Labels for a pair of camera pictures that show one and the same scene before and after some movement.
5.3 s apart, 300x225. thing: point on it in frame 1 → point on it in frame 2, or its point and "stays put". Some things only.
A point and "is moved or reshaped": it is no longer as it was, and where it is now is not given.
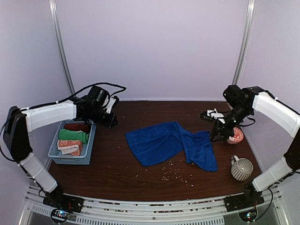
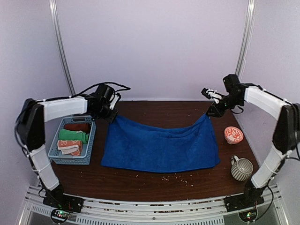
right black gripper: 221,128 → 219,112
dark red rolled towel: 84,127 stays put
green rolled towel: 65,134 stays put
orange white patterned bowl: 237,138 stays put
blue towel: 153,142 is moved or reshaped
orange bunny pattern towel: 73,147 stays put
